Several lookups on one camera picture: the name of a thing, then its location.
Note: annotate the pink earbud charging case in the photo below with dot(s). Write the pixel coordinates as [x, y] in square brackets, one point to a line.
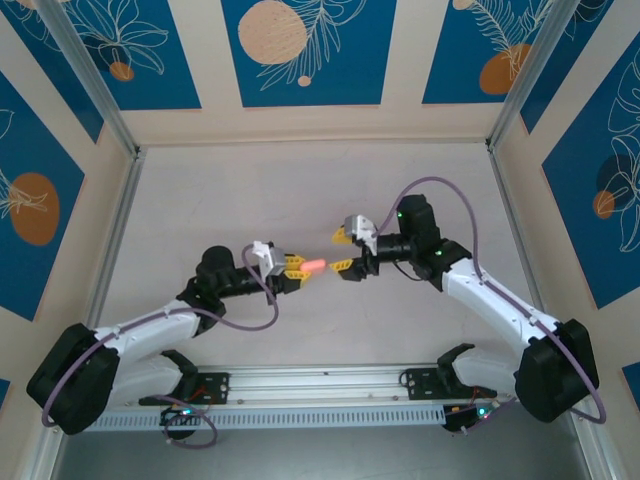
[315, 266]

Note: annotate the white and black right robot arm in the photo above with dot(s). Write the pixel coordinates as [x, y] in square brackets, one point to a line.
[480, 295]

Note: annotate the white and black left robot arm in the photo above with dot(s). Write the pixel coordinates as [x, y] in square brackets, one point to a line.
[150, 330]

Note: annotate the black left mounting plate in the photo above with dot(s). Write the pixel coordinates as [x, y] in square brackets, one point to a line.
[217, 387]

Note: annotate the black mounting plate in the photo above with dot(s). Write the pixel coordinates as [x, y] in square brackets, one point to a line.
[420, 384]
[217, 387]

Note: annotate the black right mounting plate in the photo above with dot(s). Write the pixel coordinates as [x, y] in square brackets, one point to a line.
[420, 384]

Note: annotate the aluminium side rail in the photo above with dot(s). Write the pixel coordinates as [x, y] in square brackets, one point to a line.
[120, 225]
[510, 210]

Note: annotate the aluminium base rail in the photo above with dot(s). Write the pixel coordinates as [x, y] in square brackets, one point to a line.
[325, 382]

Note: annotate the aluminium frame post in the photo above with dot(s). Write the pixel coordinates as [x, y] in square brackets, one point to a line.
[90, 85]
[530, 75]

